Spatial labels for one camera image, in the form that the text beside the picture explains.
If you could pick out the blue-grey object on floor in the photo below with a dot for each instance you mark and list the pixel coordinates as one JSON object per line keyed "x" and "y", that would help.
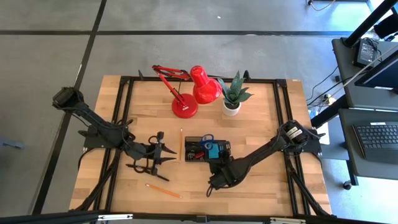
{"x": 11, "y": 143}

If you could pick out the green snake plant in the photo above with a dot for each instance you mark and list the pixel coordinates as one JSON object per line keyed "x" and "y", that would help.
{"x": 234, "y": 91}

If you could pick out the red marker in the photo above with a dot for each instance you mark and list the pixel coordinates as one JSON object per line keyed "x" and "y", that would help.
{"x": 199, "y": 155}

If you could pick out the silver aluminium bracket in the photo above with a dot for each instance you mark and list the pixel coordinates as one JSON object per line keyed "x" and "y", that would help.
{"x": 115, "y": 216}
{"x": 287, "y": 221}

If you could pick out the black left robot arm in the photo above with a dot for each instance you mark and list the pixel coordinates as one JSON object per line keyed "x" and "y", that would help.
{"x": 93, "y": 119}

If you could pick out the black caster wheel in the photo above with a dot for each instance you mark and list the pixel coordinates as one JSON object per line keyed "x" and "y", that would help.
{"x": 347, "y": 185}

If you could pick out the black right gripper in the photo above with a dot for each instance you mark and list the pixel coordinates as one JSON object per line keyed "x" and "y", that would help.
{"x": 230, "y": 174}

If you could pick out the red desk lamp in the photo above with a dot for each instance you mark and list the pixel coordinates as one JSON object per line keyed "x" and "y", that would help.
{"x": 205, "y": 88}

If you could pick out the grey desk with keyboard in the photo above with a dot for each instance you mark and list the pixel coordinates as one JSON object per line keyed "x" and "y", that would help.
{"x": 348, "y": 149}

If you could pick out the black mesh desk organizer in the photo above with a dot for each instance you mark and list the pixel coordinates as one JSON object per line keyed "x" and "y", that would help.
{"x": 191, "y": 141}

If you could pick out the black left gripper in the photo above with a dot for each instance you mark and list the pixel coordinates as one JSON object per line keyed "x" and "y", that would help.
{"x": 158, "y": 152}

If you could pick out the black keyboard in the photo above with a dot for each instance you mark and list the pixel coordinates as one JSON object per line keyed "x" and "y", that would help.
{"x": 376, "y": 140}

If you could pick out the white plant pot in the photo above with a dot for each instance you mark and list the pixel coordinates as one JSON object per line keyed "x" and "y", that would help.
{"x": 230, "y": 111}

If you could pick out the black chair part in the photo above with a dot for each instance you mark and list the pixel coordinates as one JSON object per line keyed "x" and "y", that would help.
{"x": 387, "y": 26}

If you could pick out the yellow pencil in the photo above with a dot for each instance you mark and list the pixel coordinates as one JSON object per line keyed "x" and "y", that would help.
{"x": 163, "y": 190}
{"x": 181, "y": 144}

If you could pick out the black computer monitor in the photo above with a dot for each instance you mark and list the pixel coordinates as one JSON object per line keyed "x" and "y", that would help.
{"x": 382, "y": 74}

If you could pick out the white power strip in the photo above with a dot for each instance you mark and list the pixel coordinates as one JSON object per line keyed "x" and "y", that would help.
{"x": 328, "y": 99}

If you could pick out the black desk leg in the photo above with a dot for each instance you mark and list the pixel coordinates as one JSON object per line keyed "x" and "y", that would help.
{"x": 329, "y": 112}

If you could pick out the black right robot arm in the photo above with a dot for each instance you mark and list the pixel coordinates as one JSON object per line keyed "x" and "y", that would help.
{"x": 267, "y": 146}

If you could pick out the black binder clip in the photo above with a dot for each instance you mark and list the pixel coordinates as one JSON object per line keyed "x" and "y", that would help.
{"x": 188, "y": 154}

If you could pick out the grey desk with monitor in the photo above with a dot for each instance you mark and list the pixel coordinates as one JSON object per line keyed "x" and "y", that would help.
{"x": 342, "y": 77}

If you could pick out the black diagonal pole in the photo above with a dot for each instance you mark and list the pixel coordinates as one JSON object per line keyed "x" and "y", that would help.
{"x": 370, "y": 21}

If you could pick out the black power adapter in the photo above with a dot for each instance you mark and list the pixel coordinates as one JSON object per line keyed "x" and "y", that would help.
{"x": 366, "y": 53}

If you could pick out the black table frame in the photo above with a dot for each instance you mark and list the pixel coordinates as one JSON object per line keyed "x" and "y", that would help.
{"x": 202, "y": 80}

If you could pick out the blue sticky note pad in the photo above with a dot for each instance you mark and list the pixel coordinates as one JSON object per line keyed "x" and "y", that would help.
{"x": 213, "y": 153}

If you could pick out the grey metal beam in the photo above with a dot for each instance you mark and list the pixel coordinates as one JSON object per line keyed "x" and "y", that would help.
{"x": 46, "y": 217}

